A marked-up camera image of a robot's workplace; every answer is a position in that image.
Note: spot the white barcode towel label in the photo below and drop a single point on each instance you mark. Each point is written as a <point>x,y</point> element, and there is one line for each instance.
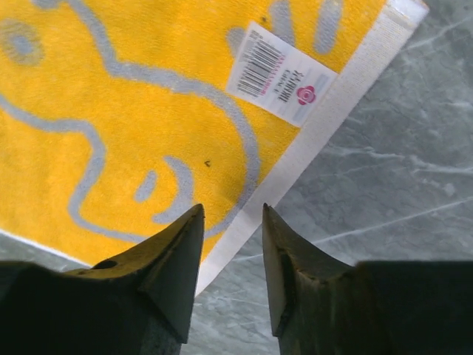
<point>275,76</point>

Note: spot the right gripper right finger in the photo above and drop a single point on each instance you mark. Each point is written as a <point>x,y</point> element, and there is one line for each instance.
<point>320,305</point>

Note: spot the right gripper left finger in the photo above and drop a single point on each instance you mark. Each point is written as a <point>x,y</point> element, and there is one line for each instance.
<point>137,302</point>

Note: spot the yellow grey patterned towel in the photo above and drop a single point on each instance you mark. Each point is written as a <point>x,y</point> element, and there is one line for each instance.
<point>115,117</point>

